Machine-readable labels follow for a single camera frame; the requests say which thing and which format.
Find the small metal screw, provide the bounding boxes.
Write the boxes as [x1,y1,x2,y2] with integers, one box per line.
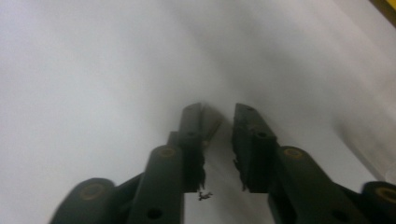
[198,190,215,202]

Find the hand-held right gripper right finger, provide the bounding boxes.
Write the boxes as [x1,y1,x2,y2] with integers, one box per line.
[232,103,280,194]

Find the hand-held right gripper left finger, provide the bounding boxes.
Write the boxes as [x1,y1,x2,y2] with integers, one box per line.
[167,102,223,194]

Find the yellow black organizer cabinet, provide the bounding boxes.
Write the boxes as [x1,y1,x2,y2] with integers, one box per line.
[368,0,396,30]

